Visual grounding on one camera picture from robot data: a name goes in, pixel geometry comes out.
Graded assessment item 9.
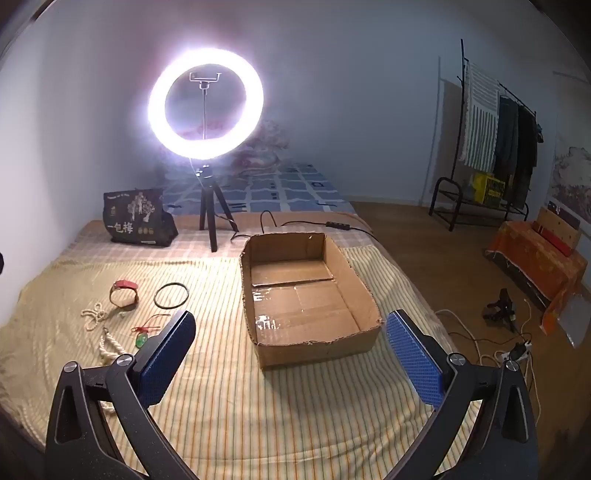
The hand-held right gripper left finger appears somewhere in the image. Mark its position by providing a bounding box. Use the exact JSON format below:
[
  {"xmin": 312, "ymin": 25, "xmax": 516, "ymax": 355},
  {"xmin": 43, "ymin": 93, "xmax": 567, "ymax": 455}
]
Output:
[{"xmin": 45, "ymin": 309, "xmax": 197, "ymax": 480}]

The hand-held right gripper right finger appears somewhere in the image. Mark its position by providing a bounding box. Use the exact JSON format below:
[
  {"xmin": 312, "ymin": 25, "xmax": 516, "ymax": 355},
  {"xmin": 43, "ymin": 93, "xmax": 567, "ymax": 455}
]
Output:
[{"xmin": 385, "ymin": 309, "xmax": 541, "ymax": 480}]

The red string green pendant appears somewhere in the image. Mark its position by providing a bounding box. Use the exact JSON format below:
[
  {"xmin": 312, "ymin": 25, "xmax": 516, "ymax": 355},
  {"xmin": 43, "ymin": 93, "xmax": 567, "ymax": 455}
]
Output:
[{"xmin": 130, "ymin": 314, "xmax": 169, "ymax": 348}]

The twisted pearl rope necklace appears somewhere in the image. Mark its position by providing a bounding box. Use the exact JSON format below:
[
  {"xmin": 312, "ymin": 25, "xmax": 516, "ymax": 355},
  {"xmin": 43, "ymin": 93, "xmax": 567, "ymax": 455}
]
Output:
[{"xmin": 98, "ymin": 327, "xmax": 134, "ymax": 416}]

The white pearl necklace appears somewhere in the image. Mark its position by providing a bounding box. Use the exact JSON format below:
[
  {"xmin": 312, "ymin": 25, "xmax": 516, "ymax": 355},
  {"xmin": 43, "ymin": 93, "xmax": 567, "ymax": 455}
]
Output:
[{"xmin": 81, "ymin": 302, "xmax": 109, "ymax": 331}]

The red strap wristwatch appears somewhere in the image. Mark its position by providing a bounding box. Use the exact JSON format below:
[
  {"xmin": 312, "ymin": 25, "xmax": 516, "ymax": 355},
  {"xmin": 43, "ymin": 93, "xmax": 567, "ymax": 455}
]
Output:
[{"xmin": 109, "ymin": 279, "xmax": 140, "ymax": 309}]

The cardboard box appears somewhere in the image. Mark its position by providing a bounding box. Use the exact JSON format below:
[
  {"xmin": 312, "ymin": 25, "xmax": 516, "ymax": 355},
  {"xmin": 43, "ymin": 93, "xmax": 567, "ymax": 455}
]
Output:
[{"xmin": 240, "ymin": 232, "xmax": 383, "ymax": 369}]

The black bangle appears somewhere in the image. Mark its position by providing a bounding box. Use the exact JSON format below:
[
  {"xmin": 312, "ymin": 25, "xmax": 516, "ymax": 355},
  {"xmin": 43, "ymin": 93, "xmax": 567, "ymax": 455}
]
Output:
[{"xmin": 154, "ymin": 282, "xmax": 189, "ymax": 309}]

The yellow striped blanket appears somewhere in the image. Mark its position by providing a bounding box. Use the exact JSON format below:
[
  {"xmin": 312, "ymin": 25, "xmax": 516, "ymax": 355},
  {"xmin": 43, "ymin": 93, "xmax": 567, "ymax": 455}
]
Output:
[{"xmin": 0, "ymin": 244, "xmax": 490, "ymax": 480}]

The small black stand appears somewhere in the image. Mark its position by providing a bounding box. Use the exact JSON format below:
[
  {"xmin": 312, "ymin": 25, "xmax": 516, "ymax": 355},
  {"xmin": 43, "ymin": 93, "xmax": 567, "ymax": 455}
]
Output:
[{"xmin": 482, "ymin": 288, "xmax": 518, "ymax": 330}]

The plaid bed sheet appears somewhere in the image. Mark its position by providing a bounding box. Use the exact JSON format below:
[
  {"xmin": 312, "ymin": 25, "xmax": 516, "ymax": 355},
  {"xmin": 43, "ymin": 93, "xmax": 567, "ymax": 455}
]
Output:
[{"xmin": 60, "ymin": 219, "xmax": 375, "ymax": 268}]

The black printed bag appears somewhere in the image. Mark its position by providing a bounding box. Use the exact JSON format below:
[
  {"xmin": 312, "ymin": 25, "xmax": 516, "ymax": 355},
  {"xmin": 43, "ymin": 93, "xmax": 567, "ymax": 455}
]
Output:
[{"xmin": 102, "ymin": 188, "xmax": 179, "ymax": 247}]

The black tripod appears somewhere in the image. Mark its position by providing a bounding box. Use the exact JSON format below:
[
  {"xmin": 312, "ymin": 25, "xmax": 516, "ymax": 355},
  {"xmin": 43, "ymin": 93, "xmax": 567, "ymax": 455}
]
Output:
[{"xmin": 193, "ymin": 161, "xmax": 238, "ymax": 253}]

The orange patterned cloth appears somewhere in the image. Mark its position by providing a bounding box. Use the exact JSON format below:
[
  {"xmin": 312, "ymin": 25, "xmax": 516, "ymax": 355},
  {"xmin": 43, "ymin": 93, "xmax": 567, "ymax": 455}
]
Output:
[{"xmin": 485, "ymin": 220, "xmax": 589, "ymax": 335}]

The clear plastic bag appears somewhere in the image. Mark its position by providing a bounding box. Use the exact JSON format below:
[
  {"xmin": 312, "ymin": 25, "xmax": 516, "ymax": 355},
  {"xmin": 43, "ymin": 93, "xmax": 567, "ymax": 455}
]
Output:
[{"xmin": 556, "ymin": 291, "xmax": 591, "ymax": 349}]

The red box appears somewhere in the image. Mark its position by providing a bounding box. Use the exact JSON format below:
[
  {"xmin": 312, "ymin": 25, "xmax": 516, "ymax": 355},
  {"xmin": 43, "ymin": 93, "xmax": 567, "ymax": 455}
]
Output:
[{"xmin": 531, "ymin": 222, "xmax": 573, "ymax": 254}]

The yellow box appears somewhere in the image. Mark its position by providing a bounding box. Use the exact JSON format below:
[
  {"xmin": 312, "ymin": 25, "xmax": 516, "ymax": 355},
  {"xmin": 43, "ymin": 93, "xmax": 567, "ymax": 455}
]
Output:
[{"xmin": 472, "ymin": 172, "xmax": 506, "ymax": 206}]

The wooden box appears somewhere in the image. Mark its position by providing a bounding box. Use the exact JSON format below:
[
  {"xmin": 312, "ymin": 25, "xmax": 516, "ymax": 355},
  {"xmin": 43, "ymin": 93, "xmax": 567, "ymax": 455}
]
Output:
[{"xmin": 536, "ymin": 207, "xmax": 581, "ymax": 254}]

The blue patterned quilt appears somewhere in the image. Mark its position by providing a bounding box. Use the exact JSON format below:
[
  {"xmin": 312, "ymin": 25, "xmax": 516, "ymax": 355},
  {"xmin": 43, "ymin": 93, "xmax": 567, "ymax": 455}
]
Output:
[{"xmin": 157, "ymin": 161, "xmax": 358, "ymax": 215}]

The floral printed cloth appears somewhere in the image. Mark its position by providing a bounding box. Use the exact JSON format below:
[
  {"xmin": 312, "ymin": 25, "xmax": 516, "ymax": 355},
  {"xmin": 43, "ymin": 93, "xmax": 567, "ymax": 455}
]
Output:
[{"xmin": 217, "ymin": 120, "xmax": 289, "ymax": 174}]

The black hanging garment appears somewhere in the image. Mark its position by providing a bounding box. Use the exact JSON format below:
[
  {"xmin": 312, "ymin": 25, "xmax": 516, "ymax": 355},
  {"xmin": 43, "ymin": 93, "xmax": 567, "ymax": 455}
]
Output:
[{"xmin": 512, "ymin": 105, "xmax": 541, "ymax": 208}]

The dark green hanging garment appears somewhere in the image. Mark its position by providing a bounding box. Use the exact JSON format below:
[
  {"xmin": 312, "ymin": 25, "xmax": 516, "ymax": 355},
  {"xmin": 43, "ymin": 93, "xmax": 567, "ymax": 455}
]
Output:
[{"xmin": 493, "ymin": 95, "xmax": 520, "ymax": 185}]

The striped white towel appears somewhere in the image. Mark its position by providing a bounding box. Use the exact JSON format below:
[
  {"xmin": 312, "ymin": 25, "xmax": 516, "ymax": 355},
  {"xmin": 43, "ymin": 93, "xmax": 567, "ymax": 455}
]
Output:
[{"xmin": 459, "ymin": 62, "xmax": 502, "ymax": 171}]

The phone holder clip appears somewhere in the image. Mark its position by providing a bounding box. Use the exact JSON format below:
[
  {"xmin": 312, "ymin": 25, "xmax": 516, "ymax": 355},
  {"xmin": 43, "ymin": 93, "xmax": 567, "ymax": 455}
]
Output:
[{"xmin": 189, "ymin": 71, "xmax": 223, "ymax": 90}]

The black clothes rack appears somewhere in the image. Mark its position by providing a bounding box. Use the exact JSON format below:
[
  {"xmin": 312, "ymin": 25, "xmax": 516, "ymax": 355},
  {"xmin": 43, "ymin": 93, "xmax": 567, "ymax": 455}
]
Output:
[{"xmin": 428, "ymin": 39, "xmax": 543, "ymax": 232}]

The white cable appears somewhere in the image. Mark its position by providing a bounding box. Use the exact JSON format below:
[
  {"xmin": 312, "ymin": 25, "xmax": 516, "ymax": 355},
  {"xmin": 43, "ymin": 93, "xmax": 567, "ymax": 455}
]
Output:
[{"xmin": 434, "ymin": 298, "xmax": 543, "ymax": 421}]

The black power cable with controller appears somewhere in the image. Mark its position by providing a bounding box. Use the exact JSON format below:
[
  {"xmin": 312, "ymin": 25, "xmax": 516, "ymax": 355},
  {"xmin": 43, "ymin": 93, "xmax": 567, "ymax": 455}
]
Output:
[{"xmin": 231, "ymin": 210, "xmax": 375, "ymax": 243}]

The white ring light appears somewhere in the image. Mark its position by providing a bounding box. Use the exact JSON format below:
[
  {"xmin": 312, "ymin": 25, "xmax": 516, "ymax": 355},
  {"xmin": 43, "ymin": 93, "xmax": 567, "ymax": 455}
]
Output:
[{"xmin": 147, "ymin": 46, "xmax": 265, "ymax": 160}]

